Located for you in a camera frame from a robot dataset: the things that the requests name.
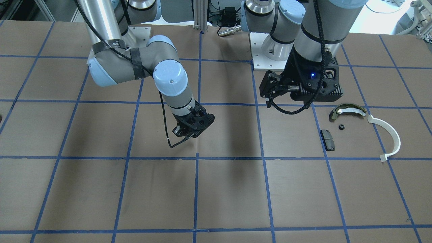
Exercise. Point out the green brake shoe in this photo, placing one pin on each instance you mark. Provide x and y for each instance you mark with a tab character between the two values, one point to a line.
347	108

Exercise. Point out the aluminium frame post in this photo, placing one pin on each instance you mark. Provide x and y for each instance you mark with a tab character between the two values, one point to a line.
200	14

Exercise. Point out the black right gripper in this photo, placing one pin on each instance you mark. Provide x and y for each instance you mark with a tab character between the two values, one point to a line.
180	130

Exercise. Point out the white curved plastic bracket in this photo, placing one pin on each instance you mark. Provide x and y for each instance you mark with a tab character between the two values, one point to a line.
393	133

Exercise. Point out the black brake pad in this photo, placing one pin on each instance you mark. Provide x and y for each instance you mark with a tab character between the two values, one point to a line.
327	139

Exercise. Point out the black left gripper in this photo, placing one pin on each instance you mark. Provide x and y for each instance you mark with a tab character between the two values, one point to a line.
293	71

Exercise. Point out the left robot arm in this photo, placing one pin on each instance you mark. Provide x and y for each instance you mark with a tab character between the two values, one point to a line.
315	33

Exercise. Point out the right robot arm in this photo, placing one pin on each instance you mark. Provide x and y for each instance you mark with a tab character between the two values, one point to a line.
120	57

